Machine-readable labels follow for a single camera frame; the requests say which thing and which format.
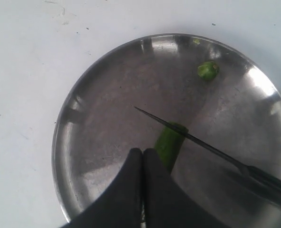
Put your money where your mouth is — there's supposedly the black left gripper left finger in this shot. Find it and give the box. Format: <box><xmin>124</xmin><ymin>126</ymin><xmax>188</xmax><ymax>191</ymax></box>
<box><xmin>63</xmin><ymin>148</ymin><xmax>142</xmax><ymax>228</ymax></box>

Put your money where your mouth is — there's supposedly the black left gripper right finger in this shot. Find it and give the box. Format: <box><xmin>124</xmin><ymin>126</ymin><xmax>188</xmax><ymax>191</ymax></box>
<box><xmin>142</xmin><ymin>148</ymin><xmax>228</xmax><ymax>228</ymax></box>

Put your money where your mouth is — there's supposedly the green chili pepper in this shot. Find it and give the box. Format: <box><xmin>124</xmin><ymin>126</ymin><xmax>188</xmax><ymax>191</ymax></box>
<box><xmin>154</xmin><ymin>127</ymin><xmax>185</xmax><ymax>173</ymax></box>

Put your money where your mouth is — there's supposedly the black handled serrated knife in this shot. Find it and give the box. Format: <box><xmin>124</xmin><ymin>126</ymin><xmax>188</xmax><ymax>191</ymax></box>
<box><xmin>135</xmin><ymin>107</ymin><xmax>281</xmax><ymax>193</ymax></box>

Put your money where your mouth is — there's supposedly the cucumber end piece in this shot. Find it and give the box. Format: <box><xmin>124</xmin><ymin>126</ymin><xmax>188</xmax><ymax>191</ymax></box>
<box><xmin>197</xmin><ymin>61</ymin><xmax>220</xmax><ymax>81</ymax></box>

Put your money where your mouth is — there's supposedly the pale green vegetable piece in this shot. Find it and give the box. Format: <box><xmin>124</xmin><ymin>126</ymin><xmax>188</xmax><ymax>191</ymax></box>
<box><xmin>193</xmin><ymin>39</ymin><xmax>200</xmax><ymax>45</ymax></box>

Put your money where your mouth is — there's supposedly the round steel plate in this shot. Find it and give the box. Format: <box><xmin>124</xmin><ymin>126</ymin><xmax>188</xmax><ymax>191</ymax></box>
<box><xmin>52</xmin><ymin>34</ymin><xmax>281</xmax><ymax>220</ymax></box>

